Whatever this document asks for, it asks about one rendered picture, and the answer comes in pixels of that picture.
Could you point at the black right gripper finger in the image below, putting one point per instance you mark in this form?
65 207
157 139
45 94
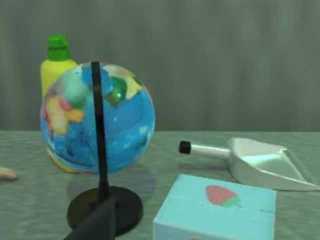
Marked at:
96 222

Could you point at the tan wooden stick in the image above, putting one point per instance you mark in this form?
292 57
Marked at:
7 173

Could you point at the blue globe on black stand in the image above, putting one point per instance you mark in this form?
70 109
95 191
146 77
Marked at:
100 120

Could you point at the light blue strawberry box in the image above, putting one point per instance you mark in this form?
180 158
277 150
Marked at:
215 212

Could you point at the yellow bottle with green cap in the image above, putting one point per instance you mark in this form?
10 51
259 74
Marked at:
56 63

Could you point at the silver metal scoop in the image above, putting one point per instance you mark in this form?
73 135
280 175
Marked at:
260 162

